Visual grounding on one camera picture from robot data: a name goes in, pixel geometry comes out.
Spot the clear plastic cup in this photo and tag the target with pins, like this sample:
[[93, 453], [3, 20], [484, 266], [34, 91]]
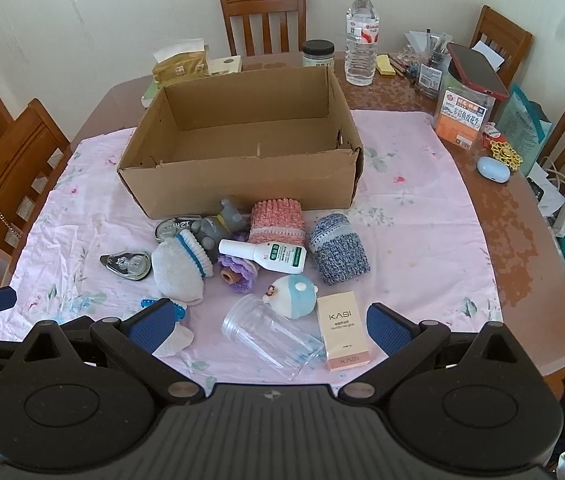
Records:
[[267, 335]]

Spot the small red packet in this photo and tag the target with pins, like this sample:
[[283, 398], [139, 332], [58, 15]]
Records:
[[492, 134]]

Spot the clear plastic water bottle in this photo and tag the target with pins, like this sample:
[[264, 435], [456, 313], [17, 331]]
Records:
[[361, 55]]

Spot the light blue earbuds case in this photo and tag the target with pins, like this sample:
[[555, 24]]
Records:
[[492, 167]]

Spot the purple crochet piece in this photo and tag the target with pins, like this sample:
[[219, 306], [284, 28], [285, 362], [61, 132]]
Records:
[[245, 272]]

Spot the green cover book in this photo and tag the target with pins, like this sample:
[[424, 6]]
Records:
[[150, 92]]

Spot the yellow lace ornament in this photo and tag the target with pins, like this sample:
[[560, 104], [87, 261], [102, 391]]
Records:
[[507, 155]]

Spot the pale pink carton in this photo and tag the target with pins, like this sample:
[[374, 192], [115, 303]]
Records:
[[342, 330]]

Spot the grey rubber toy figure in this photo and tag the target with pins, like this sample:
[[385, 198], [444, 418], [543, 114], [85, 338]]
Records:
[[217, 227]]

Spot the brown wooden desktop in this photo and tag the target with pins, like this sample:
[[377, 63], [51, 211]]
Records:
[[522, 240]]

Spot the teal paper bag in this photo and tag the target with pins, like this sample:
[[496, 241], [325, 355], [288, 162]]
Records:
[[522, 125]]

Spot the blue knitted sleeve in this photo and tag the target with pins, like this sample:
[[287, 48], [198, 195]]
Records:
[[337, 255]]

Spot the tan tissue pack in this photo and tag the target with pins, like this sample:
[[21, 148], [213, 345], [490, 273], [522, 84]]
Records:
[[180, 67]]

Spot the white sock blue knit cuff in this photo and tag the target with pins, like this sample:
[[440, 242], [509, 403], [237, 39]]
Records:
[[180, 340]]

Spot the clear pen holder jar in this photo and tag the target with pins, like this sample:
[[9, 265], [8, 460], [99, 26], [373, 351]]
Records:
[[430, 77]]

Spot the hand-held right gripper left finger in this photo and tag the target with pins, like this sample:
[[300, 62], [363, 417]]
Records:
[[152, 327]]

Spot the plastic jar orange label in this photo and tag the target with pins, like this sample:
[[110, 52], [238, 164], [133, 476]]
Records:
[[462, 120]]

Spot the brown cardboard box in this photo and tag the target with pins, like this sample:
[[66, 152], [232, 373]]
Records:
[[242, 180]]

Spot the red smartphone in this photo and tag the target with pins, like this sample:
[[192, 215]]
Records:
[[477, 72]]

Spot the pink knitted sleeve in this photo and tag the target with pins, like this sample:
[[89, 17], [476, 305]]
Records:
[[277, 220]]

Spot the wooden pencil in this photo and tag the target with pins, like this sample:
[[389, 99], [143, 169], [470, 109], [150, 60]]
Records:
[[400, 67]]

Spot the white sock blue stripe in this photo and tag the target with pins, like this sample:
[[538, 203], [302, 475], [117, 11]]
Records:
[[177, 275]]

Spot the yellow sticky note pad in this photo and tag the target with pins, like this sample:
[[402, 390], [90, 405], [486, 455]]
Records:
[[385, 65]]

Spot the glass jar black lid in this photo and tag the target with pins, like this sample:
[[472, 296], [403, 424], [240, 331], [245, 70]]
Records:
[[318, 50]]

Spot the white spray bottle green label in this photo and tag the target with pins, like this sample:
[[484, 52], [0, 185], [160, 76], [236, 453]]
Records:
[[272, 255]]

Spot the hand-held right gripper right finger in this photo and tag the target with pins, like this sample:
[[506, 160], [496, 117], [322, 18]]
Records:
[[387, 330]]

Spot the pink floral tablecloth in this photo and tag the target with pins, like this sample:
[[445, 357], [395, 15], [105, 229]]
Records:
[[412, 220]]

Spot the round blue plush toy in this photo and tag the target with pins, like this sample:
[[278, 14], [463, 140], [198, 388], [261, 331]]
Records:
[[292, 297]]

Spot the white power strip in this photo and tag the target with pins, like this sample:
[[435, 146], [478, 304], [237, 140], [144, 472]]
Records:
[[564, 215]]

